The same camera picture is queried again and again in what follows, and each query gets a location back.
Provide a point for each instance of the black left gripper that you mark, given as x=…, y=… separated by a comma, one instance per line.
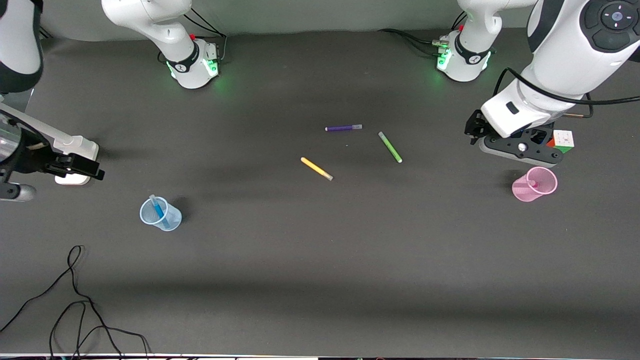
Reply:
x=474, y=126

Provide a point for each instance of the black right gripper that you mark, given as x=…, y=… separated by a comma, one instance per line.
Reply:
x=31, y=151

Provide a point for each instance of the pink marker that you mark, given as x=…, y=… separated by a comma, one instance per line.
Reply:
x=530, y=184

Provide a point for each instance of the blue marker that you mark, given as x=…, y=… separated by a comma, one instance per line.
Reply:
x=159, y=210

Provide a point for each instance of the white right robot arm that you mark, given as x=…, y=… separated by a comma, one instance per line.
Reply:
x=165, y=35

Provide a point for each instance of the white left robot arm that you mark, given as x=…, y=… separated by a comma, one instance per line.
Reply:
x=565, y=55

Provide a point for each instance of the white stand with base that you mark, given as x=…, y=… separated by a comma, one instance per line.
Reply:
x=80, y=146

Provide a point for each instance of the green marker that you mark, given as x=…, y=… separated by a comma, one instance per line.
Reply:
x=390, y=146

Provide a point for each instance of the pink mesh cup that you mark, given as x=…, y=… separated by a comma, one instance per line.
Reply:
x=547, y=181

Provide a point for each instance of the colourful puzzle cube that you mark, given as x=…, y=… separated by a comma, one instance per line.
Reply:
x=564, y=140

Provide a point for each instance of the light blue mesh cup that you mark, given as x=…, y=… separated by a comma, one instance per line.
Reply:
x=172, y=220

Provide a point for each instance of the purple marker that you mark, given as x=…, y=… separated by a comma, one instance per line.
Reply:
x=342, y=128

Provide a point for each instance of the yellow marker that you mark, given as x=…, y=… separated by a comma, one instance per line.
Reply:
x=316, y=168

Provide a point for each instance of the dark grey table mat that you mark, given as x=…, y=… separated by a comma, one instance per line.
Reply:
x=320, y=280

